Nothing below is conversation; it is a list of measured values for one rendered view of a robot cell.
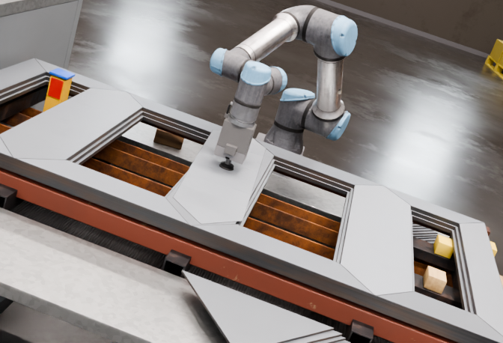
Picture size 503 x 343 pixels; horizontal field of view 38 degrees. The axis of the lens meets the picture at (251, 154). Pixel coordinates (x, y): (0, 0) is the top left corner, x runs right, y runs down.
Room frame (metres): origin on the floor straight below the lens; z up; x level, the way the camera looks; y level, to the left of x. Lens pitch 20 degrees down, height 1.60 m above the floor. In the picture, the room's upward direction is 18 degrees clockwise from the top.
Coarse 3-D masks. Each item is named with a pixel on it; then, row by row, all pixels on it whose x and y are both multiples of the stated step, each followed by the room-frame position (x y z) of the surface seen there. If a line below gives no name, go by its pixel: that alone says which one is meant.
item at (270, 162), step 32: (0, 96) 1.92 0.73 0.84; (128, 128) 2.03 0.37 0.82; (192, 128) 2.16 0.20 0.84; (0, 160) 1.54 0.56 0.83; (96, 192) 1.52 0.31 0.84; (256, 192) 1.83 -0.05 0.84; (352, 192) 2.07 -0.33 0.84; (160, 224) 1.50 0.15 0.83; (192, 224) 1.50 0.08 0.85; (224, 224) 1.56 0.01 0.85; (448, 224) 2.08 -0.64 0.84; (256, 256) 1.48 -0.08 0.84; (320, 288) 1.46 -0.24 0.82; (352, 288) 1.46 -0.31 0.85; (416, 320) 1.44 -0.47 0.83
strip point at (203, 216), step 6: (174, 198) 1.60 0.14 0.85; (180, 204) 1.58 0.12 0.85; (186, 204) 1.59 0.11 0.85; (192, 204) 1.60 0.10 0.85; (186, 210) 1.56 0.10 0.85; (192, 210) 1.57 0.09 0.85; (198, 210) 1.58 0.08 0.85; (204, 210) 1.59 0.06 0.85; (210, 210) 1.60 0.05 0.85; (198, 216) 1.55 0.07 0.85; (204, 216) 1.56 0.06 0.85; (210, 216) 1.57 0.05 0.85; (216, 216) 1.58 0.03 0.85; (222, 216) 1.59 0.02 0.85; (228, 216) 1.60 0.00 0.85; (204, 222) 1.53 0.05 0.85; (210, 222) 1.54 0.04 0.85; (216, 222) 1.55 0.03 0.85
